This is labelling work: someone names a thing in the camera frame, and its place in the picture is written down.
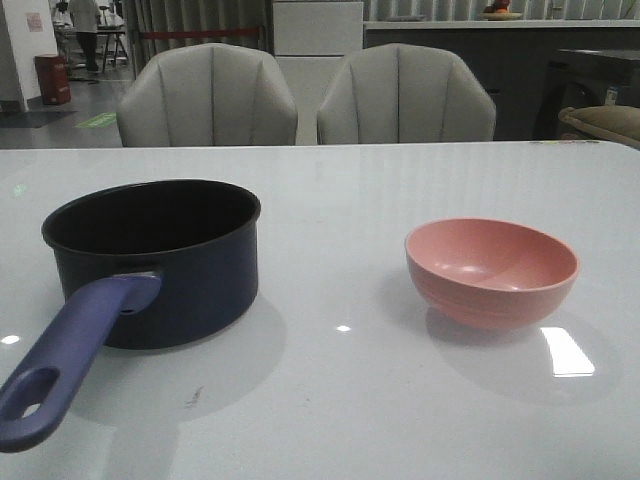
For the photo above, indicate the red barrier belt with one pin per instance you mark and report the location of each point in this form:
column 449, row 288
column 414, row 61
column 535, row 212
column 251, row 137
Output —
column 219, row 33

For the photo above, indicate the background work table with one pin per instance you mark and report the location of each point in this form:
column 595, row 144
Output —
column 110, row 53

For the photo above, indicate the red bin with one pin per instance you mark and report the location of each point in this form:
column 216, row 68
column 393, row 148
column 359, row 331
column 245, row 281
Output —
column 52, row 79

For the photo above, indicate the dark kitchen counter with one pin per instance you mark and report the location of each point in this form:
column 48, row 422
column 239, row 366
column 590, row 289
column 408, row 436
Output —
column 509, row 58

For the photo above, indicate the grey left chair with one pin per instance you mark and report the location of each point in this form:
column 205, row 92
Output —
column 211, row 94

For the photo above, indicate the beige cushion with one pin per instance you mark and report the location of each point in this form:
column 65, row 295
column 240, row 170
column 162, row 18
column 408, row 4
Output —
column 612, row 123

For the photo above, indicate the grey chair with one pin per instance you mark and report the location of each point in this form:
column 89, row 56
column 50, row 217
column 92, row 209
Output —
column 211, row 94
column 400, row 93

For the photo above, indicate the dark washing machine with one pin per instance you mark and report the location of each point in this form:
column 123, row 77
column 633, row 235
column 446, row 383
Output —
column 585, row 78

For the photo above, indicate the background person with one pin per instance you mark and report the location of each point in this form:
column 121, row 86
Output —
column 85, row 16

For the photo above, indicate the dark blue saucepan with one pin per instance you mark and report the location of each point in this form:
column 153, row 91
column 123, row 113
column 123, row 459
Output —
column 142, row 266

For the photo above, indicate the grey curtain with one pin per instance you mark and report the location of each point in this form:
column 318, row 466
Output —
column 194, row 15

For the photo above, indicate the grey right chair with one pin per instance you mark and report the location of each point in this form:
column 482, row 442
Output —
column 400, row 93

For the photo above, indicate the pink bowl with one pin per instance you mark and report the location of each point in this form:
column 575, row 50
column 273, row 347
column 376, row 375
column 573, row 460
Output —
column 490, row 274

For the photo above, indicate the fruit plate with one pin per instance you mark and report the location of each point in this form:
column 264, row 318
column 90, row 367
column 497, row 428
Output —
column 499, row 10

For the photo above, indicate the white refrigerator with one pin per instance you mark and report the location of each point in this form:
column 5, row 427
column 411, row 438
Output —
column 310, row 38

